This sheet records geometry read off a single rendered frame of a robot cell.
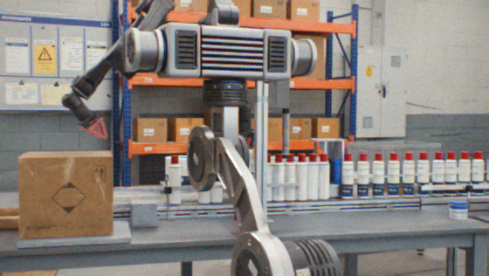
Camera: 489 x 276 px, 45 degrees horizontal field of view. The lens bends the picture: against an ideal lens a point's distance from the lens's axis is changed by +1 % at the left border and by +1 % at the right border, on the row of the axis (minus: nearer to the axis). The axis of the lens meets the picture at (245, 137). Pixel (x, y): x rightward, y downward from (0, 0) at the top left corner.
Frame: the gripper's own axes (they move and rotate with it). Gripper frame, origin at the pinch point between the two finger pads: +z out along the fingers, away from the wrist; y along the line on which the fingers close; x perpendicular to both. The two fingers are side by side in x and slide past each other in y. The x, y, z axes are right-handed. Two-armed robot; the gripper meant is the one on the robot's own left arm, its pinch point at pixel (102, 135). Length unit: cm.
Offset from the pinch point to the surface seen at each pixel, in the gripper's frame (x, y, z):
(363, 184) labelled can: -73, -12, 90
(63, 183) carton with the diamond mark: 23.3, -24.4, 0.1
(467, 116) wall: -491, 429, 392
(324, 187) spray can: -59, -8, 78
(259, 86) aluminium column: -58, -16, 22
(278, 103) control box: -59, -18, 32
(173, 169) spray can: -14.1, 5.2, 29.9
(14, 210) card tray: 43, 33, 6
